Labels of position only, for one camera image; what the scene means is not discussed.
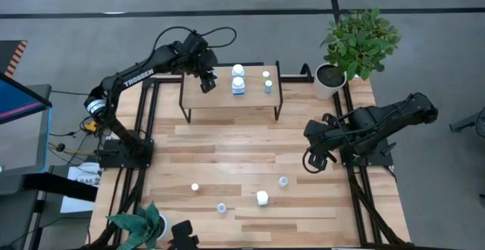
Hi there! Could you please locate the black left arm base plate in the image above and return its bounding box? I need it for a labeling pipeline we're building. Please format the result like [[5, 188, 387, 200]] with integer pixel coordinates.
[[98, 139, 155, 170]]

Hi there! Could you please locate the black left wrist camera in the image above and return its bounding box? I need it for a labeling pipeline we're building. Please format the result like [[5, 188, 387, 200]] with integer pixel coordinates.
[[183, 31, 209, 52]]

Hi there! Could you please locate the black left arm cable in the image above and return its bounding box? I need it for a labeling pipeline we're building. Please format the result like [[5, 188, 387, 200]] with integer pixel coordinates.
[[149, 25, 238, 60]]

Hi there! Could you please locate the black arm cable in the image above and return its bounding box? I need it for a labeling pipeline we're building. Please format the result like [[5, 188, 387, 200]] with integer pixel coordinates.
[[149, 25, 238, 60], [302, 148, 318, 175]]

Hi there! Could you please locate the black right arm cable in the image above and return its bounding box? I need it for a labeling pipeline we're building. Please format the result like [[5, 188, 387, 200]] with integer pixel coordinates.
[[302, 148, 318, 175]]

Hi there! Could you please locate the black orange striped mat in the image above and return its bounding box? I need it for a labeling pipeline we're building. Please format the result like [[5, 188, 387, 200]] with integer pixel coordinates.
[[0, 39, 30, 80]]

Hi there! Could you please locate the small white plant pot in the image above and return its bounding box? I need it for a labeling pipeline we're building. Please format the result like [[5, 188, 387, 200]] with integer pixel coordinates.
[[157, 214, 171, 242]]

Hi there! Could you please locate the dark green broad-leaf plant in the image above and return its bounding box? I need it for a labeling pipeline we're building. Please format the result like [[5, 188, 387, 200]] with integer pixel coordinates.
[[106, 201, 162, 250]]

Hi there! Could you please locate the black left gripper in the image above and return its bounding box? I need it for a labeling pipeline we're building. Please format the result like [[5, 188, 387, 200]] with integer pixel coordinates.
[[180, 47, 220, 95]]

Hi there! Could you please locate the black table-level camera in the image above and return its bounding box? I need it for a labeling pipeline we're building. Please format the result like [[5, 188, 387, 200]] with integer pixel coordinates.
[[167, 219, 201, 250]]

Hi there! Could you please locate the computer monitor with blue edge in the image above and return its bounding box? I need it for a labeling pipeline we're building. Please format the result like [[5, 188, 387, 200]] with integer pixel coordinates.
[[0, 71, 53, 177]]

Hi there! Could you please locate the wooden shelf with black legs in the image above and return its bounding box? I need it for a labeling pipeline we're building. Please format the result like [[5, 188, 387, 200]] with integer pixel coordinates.
[[177, 61, 284, 124]]

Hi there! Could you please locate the white round plant pot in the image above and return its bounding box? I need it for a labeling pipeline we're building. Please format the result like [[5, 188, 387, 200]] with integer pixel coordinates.
[[312, 62, 348, 101]]

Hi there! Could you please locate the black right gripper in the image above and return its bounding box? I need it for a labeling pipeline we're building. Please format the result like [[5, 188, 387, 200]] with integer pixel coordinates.
[[302, 113, 344, 171]]

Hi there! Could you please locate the green leafy potted tree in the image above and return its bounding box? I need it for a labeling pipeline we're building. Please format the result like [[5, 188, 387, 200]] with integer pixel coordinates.
[[320, 7, 402, 81]]

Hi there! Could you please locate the black aluminium table frame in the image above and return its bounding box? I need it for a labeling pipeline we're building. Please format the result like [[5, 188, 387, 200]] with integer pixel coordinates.
[[87, 61, 415, 249]]

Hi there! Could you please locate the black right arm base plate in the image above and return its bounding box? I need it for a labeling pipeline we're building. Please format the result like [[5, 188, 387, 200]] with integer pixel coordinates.
[[339, 138, 394, 168]]

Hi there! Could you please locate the white printed paper sheet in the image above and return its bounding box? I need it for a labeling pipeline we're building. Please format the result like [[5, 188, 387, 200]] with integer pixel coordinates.
[[60, 161, 102, 214]]

